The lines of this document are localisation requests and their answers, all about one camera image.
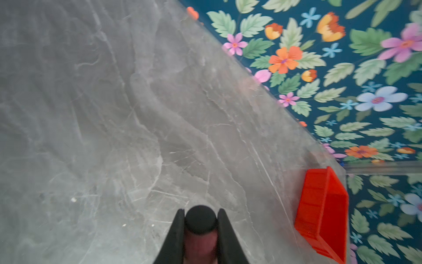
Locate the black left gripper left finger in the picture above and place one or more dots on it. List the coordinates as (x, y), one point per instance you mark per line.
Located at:
(172, 250)

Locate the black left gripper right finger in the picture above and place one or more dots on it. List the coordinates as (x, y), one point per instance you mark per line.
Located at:
(229, 250)

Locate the red handled screwdriver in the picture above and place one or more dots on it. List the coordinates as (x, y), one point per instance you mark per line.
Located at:
(201, 236)

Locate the red plastic bin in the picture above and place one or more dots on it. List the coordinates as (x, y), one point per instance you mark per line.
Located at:
(322, 214)

